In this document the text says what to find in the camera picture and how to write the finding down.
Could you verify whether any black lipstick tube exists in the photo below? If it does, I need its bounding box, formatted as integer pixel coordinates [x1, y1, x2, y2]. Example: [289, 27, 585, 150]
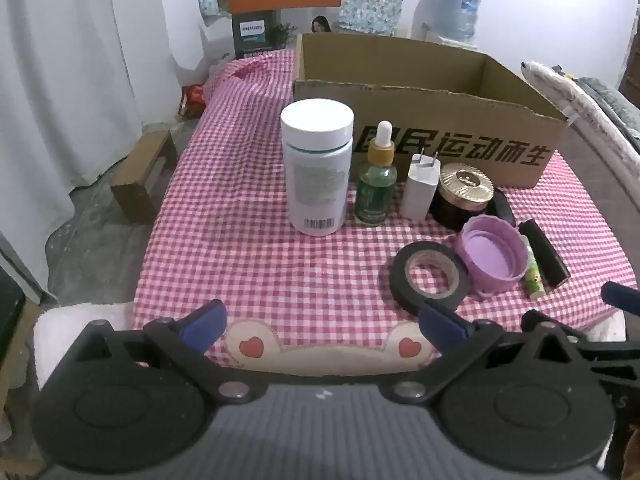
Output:
[517, 219, 572, 290]

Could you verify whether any black oval case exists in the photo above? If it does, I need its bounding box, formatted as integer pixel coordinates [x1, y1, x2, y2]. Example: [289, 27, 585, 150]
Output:
[487, 187, 517, 228]

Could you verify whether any brown wooden door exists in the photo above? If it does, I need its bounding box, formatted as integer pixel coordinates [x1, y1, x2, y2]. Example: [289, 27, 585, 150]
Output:
[620, 35, 640, 96]

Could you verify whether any red snack packet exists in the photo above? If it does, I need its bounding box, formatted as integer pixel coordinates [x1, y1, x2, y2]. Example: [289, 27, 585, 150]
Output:
[177, 84, 206, 120]

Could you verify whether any small wooden stool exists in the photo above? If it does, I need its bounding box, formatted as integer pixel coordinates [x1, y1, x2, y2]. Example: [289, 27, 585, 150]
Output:
[110, 130, 178, 226]

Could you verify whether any black tape roll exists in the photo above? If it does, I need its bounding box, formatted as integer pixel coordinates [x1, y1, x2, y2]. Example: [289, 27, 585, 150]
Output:
[391, 241, 472, 316]

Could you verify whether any grey blanket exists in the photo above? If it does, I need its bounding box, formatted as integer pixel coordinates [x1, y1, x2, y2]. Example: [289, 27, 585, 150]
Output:
[575, 76, 640, 143]

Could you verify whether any bed with bedding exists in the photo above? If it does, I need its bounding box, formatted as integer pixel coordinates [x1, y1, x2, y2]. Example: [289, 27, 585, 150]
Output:
[520, 60, 640, 176]

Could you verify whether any green dropper bottle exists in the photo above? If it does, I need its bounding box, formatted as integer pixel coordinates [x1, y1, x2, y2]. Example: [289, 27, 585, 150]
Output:
[354, 121, 398, 227]

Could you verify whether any white curtain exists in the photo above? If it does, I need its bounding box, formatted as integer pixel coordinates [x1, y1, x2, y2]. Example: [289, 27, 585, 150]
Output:
[0, 0, 201, 306]

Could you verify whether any dark jar with gold lid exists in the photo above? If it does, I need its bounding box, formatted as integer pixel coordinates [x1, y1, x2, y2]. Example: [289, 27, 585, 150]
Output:
[431, 162, 496, 233]

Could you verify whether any purple plastic lid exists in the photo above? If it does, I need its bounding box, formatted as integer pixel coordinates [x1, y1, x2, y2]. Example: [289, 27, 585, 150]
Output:
[455, 214, 530, 302]

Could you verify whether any green lip balm stick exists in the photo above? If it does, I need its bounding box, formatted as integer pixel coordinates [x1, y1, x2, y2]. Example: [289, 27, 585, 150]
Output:
[520, 234, 546, 301]

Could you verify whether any brown cardboard box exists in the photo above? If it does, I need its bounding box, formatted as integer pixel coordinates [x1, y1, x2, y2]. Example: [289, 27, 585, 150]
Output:
[292, 32, 571, 191]

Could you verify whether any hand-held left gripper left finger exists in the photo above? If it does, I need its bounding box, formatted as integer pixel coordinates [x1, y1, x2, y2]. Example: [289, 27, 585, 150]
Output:
[67, 299, 256, 404]

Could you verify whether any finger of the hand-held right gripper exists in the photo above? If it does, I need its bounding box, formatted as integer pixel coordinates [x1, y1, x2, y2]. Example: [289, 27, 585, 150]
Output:
[520, 310, 640, 361]
[601, 281, 640, 317]

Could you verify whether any white plastic bottle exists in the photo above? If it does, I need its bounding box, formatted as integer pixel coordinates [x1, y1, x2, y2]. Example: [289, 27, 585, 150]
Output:
[280, 100, 355, 237]

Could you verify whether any dark green product box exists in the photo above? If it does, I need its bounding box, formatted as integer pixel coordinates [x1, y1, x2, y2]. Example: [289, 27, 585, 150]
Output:
[232, 10, 281, 60]

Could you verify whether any white wall charger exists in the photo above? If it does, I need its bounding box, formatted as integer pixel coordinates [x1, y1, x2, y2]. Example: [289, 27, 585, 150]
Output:
[400, 147, 442, 222]

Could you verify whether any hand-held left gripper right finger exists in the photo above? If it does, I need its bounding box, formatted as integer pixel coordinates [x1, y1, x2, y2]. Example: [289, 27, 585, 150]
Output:
[391, 299, 587, 404]

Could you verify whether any blue water jug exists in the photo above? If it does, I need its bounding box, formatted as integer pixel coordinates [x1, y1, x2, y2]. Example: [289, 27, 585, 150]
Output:
[425, 0, 488, 41]

